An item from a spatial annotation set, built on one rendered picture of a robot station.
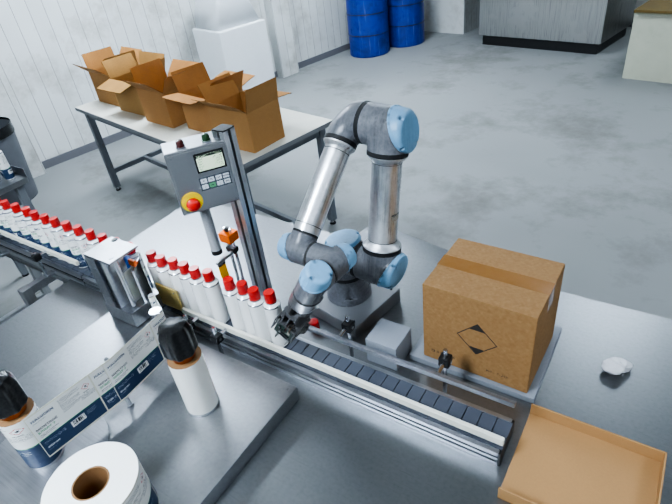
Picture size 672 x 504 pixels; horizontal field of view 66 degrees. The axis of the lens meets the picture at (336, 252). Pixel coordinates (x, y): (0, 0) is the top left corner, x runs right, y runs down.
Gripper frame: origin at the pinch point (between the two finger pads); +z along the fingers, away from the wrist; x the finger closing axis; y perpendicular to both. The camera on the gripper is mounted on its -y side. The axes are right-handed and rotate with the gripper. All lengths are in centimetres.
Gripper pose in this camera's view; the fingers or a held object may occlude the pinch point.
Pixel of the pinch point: (287, 334)
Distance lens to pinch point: 156.0
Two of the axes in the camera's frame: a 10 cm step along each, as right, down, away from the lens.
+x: 7.8, 6.1, -1.4
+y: -5.3, 5.3, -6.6
